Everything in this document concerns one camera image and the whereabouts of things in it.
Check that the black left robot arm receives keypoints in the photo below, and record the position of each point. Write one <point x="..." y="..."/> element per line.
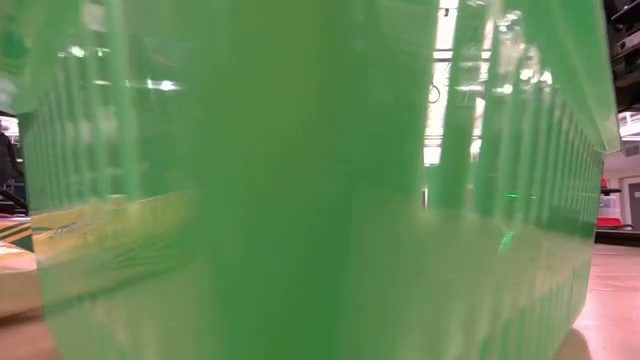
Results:
<point x="7" y="160"/>

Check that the wrapped white chalk pack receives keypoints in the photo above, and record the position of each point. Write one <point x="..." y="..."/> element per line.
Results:
<point x="17" y="280"/>

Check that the green plastic slotted basket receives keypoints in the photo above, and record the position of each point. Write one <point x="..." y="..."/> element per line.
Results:
<point x="300" y="200"/>

